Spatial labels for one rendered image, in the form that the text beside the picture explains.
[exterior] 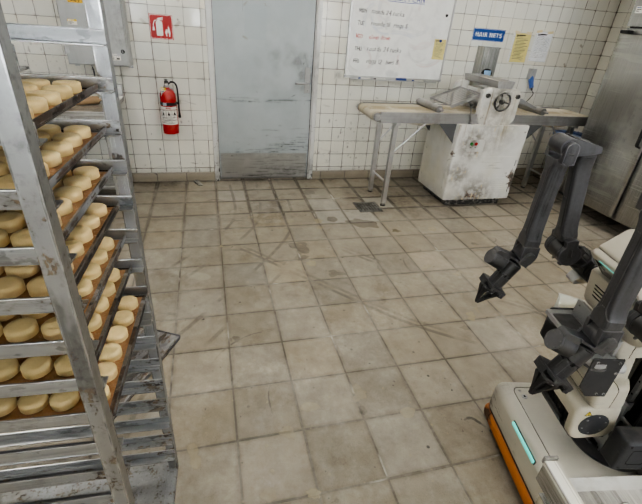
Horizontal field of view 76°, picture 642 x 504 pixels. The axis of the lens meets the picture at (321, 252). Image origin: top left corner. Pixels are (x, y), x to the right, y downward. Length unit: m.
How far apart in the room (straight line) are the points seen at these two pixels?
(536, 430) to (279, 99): 3.79
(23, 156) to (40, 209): 0.07
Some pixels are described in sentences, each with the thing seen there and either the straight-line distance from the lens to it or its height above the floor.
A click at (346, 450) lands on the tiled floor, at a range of 2.03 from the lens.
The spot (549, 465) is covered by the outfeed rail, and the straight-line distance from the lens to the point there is 1.05.
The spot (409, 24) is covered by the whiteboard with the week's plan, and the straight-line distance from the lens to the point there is 4.95.
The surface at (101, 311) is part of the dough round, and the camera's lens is 1.06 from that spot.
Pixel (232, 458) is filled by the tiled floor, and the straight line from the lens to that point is 2.00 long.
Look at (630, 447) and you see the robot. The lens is 1.81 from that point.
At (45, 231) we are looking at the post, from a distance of 0.68.
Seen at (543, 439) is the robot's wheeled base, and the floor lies 0.28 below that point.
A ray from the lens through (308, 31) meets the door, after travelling 4.65.
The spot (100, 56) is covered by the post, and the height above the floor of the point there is 1.56.
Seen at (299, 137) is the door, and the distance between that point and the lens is 4.78.
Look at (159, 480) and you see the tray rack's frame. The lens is 1.82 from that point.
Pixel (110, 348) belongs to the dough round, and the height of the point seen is 0.97.
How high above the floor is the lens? 1.66
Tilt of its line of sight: 30 degrees down
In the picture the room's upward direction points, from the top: 5 degrees clockwise
